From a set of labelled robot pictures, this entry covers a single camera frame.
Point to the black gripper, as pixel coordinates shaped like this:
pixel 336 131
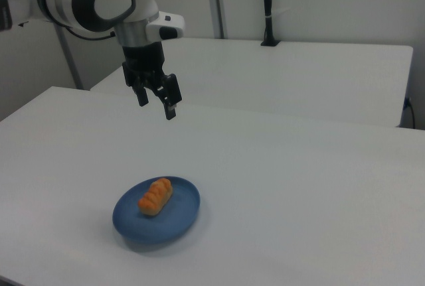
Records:
pixel 142 60

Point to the orange braided bread loaf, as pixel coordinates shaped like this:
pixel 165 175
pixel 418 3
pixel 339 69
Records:
pixel 155 197

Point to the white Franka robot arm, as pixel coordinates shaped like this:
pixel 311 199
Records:
pixel 109 0

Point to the white side table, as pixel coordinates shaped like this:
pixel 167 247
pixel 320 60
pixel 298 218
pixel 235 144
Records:
pixel 282 77

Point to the blue round plate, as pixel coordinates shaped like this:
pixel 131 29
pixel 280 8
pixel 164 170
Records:
pixel 172 219

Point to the black pole with base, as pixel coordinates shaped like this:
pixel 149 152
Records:
pixel 268 4

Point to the grey partition frame post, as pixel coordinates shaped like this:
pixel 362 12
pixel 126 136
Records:
pixel 69 60
pixel 216 0

